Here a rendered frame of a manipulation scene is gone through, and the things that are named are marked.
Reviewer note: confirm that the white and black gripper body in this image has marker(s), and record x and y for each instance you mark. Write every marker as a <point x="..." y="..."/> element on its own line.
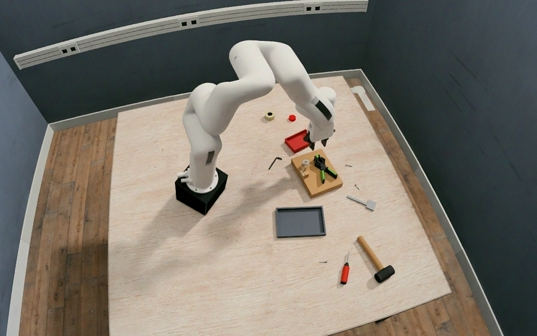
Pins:
<point x="318" y="133"/>

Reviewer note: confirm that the black spring clamp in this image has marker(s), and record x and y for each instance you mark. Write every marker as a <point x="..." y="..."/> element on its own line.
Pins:
<point x="323" y="168"/>

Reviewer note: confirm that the red-handled screwdriver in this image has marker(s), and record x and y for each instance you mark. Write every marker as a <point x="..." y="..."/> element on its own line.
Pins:
<point x="345" y="271"/>

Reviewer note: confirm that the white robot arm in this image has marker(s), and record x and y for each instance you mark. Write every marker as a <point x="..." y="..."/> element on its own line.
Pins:
<point x="210" y="108"/>

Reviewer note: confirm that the black-headed mallet with wooden handle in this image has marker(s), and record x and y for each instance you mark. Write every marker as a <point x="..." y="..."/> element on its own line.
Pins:
<point x="383" y="273"/>

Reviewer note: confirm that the light brown wooden bench board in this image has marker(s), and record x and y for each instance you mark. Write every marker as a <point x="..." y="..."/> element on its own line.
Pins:
<point x="313" y="184"/>

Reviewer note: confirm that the small light wooden block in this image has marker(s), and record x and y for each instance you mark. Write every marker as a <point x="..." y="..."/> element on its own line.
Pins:
<point x="305" y="172"/>

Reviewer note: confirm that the red open tray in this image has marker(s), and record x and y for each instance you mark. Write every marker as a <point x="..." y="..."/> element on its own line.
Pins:
<point x="296" y="143"/>

